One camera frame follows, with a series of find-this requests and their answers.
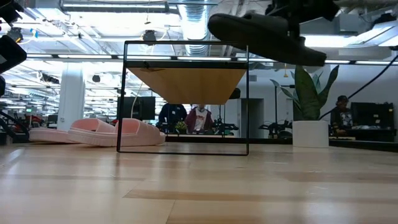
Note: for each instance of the black ceiling mounted device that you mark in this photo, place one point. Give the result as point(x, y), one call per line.
point(15, 33)
point(149, 35)

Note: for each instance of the black background robot arm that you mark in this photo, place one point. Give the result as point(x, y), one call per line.
point(225, 127)
point(276, 127)

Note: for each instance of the snake plant in white pot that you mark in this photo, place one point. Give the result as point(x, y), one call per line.
point(311, 133)

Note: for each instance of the black monitor screen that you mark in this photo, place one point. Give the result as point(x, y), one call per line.
point(143, 109)

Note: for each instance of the black background cabinet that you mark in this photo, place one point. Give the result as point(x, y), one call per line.
point(373, 113)

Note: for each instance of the small green potted plant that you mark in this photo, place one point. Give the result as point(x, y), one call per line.
point(181, 127)

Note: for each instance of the black metal wooden board shelf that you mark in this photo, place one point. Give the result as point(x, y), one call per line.
point(186, 85)

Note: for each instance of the white building column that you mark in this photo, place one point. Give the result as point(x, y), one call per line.
point(71, 99)

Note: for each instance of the grey door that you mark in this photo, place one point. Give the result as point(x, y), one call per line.
point(255, 118)

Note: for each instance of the person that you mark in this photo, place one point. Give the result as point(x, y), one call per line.
point(341, 118)
point(171, 115)
point(199, 119)

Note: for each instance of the silver ribbed ventilation duct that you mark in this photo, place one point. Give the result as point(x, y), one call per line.
point(194, 18)

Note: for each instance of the pink rubber slide sandal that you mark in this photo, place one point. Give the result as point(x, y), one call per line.
point(46, 135)
point(93, 137)

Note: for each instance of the black round ceiling speaker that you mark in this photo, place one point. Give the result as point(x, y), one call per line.
point(96, 78)

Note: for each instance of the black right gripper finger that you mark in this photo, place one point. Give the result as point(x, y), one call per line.
point(294, 29)

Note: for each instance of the black table edge rail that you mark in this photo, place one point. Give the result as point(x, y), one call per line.
point(267, 140)

